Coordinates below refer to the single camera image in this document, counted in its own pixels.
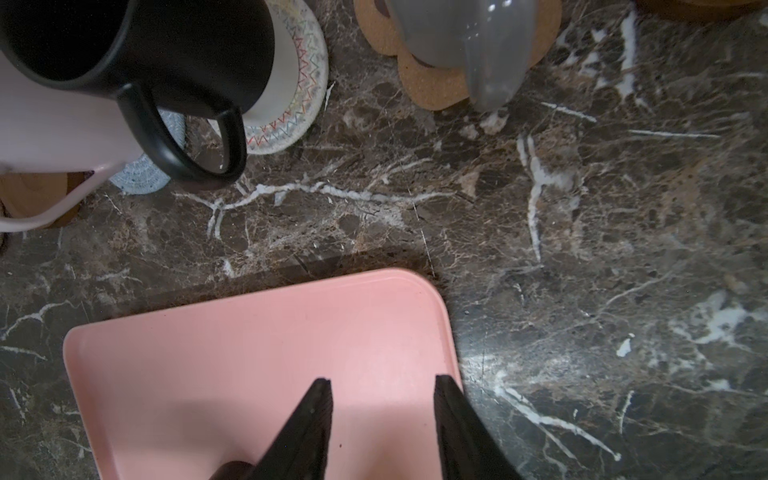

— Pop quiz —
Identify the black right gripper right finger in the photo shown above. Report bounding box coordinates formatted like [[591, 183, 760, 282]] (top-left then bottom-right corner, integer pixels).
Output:
[[434, 375, 522, 480]]

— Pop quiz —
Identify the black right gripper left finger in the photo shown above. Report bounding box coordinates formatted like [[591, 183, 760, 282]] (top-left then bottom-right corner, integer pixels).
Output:
[[245, 378, 333, 479]]

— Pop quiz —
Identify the grey woven coaster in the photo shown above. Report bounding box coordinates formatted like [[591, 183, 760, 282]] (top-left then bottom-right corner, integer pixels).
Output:
[[110, 110, 186, 195]]

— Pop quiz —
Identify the multicolour woven coaster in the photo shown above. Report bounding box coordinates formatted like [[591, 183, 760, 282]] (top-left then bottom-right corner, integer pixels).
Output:
[[224, 1, 329, 155]]

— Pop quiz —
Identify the paw print coaster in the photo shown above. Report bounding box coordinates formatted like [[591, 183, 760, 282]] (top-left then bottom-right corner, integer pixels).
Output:
[[354, 1, 562, 111]]

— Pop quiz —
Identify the brown wooden coaster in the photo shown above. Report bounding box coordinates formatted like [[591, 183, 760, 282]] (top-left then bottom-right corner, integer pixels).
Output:
[[1, 172, 87, 219], [635, 0, 767, 22]]

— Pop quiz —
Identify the black mug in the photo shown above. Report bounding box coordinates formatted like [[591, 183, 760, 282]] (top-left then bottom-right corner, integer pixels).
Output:
[[1, 0, 275, 190]]

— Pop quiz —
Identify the grey mug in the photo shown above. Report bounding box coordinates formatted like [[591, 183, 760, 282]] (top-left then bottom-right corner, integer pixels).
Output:
[[385, 0, 537, 112]]

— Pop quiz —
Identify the white mug pink handle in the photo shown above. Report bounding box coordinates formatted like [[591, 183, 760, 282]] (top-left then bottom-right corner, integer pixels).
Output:
[[1, 56, 143, 233]]

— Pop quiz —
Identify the pink tray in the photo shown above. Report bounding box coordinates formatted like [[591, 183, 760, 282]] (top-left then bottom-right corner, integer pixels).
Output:
[[63, 269, 459, 479]]

